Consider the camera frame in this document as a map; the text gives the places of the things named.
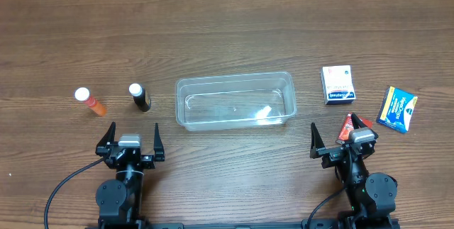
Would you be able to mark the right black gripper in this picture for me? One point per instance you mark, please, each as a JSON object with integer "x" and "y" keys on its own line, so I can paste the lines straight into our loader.
{"x": 340, "y": 152}

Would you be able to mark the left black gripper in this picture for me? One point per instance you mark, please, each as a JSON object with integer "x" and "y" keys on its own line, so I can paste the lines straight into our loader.
{"x": 129, "y": 153}

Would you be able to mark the red Panadol box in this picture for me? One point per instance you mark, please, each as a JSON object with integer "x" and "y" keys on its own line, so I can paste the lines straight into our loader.
{"x": 348, "y": 126}

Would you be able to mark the white Hansaplast plaster box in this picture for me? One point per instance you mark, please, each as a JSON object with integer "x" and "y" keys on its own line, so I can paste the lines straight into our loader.
{"x": 337, "y": 83}

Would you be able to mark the dark bottle white cap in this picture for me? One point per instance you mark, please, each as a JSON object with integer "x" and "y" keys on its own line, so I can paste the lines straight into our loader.
{"x": 140, "y": 97}

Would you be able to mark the blue VapoDrops box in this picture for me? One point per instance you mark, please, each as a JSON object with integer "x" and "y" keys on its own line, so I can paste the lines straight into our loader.
{"x": 397, "y": 109}

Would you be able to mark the orange tube white cap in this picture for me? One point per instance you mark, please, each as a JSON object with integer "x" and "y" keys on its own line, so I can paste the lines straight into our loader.
{"x": 84, "y": 95}

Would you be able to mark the clear plastic container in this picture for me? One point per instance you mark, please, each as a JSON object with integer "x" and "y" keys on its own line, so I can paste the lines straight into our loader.
{"x": 235, "y": 101}

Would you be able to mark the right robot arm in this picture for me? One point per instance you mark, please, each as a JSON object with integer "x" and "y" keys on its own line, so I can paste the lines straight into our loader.
{"x": 371, "y": 196}

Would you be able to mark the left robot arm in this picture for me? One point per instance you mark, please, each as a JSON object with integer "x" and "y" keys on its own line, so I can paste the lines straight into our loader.
{"x": 119, "y": 199}

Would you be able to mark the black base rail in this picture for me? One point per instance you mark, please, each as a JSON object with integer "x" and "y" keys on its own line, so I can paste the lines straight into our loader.
{"x": 241, "y": 225}

